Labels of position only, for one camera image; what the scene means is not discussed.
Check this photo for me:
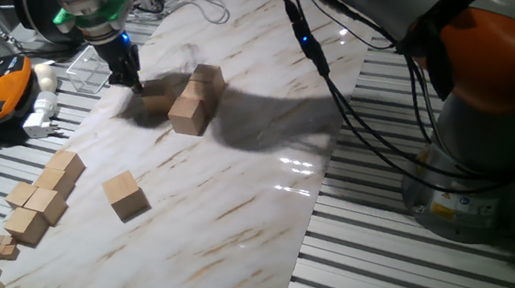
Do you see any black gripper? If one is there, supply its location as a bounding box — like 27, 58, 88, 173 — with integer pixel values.
93, 29, 145, 99

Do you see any large wooden cube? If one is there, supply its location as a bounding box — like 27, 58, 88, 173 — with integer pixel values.
21, 183, 72, 231
3, 179, 40, 210
30, 164, 78, 205
164, 93, 210, 141
177, 77, 215, 123
43, 146, 89, 188
1, 203, 52, 251
187, 60, 231, 118
99, 167, 152, 225
137, 76, 179, 119

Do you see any clear plastic box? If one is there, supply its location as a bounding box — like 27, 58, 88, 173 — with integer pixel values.
63, 43, 114, 99

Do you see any white egg shaped object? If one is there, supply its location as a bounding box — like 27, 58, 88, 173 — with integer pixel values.
32, 60, 60, 95

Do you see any white plug adapter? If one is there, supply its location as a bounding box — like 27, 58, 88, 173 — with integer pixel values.
17, 88, 64, 141

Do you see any white marble pattern sheet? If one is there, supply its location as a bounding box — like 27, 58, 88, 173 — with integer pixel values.
0, 0, 410, 288

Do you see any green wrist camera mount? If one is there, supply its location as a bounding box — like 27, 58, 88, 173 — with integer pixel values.
49, 0, 137, 36

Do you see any white cable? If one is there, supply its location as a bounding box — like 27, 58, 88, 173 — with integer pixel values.
150, 0, 232, 34

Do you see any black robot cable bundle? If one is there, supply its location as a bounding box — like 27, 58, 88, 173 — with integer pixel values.
130, 0, 515, 239

